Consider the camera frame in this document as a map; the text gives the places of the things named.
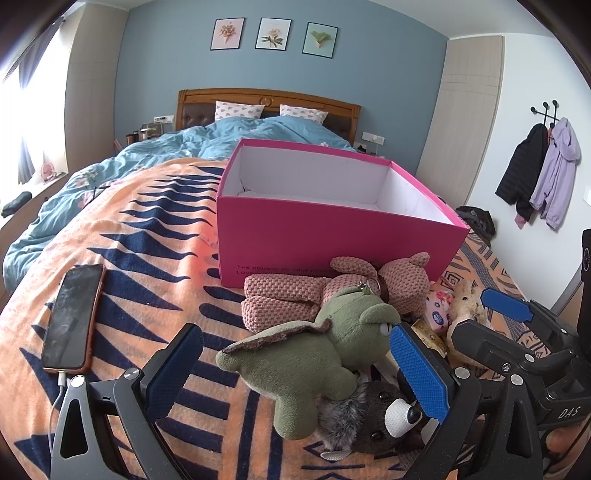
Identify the wall switch plate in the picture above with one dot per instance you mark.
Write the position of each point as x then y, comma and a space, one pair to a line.
373, 138

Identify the patterned pillow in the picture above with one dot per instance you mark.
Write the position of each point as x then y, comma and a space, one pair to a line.
225, 110
315, 115

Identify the cream plush bunny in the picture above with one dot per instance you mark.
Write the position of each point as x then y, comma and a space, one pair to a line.
466, 305

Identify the green plush dinosaur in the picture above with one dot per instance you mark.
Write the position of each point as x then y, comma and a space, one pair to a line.
297, 362

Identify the pink cardboard box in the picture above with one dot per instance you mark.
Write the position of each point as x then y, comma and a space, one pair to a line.
285, 207

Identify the yellow tissue pack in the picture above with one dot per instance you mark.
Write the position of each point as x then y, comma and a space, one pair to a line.
431, 340

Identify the right patterned pillow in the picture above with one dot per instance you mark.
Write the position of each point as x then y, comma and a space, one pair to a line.
315, 115

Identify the black hanging jacket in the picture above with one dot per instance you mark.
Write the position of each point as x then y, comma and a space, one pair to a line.
521, 176

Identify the grey brown plush donkey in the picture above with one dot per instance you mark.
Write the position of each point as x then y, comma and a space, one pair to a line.
376, 419

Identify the smartphone with orange case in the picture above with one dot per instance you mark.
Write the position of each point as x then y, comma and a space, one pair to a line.
68, 338

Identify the left framed flower picture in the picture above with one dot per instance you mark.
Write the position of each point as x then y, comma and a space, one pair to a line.
227, 33

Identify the right framed leaf picture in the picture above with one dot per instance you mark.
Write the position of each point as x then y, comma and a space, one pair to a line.
320, 39

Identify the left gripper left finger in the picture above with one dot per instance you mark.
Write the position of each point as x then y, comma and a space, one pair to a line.
167, 370

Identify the black wall coat hook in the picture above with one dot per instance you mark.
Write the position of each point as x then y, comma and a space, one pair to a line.
549, 113

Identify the pink knitted teddy bear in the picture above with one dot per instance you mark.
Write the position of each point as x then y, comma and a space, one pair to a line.
273, 299

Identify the pink floral tissue pack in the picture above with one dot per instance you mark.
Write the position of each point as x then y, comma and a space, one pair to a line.
436, 313

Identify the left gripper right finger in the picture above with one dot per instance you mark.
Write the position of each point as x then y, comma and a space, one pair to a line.
424, 371

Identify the left patterned pillow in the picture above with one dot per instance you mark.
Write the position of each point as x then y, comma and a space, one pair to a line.
225, 110

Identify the middle framed flower picture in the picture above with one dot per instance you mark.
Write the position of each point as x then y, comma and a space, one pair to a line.
272, 34

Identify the dark item on windowsill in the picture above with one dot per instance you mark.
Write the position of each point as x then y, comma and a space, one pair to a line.
16, 204

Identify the lilac hanging hoodie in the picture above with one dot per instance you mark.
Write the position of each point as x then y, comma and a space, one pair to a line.
553, 191

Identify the framed flower picture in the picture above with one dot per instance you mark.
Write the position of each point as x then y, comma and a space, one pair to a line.
272, 34
227, 33

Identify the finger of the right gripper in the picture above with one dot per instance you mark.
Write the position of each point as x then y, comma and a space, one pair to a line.
502, 303

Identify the blue floral duvet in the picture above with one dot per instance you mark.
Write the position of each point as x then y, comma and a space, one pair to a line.
215, 141

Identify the pile of dark clothes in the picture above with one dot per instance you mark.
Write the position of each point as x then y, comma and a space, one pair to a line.
480, 221

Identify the wooden headboard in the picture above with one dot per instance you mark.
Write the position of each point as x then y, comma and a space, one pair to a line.
195, 107

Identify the orange navy patterned blanket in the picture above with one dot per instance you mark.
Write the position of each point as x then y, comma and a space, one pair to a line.
155, 234

